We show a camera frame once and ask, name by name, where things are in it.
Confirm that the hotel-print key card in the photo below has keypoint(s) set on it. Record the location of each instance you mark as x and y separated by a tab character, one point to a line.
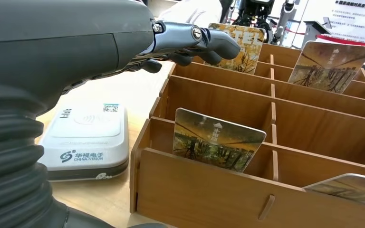
248	47

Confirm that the grey stanchion post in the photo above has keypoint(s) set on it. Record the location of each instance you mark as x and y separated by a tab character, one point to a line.
281	25

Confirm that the wooden card organizer box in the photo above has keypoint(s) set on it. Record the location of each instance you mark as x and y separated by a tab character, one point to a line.
201	195

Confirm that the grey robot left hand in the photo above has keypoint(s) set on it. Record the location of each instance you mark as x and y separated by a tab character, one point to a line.
59	41

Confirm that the white grey card reader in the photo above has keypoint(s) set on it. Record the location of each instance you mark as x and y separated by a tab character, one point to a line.
88	141

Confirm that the black humanoid robot legs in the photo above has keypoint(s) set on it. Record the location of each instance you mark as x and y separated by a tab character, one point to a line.
255	12

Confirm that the grey lectern kiosk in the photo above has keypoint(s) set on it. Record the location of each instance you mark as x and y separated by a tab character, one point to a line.
313	31

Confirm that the white text banner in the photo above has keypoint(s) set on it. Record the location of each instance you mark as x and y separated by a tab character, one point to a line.
352	22

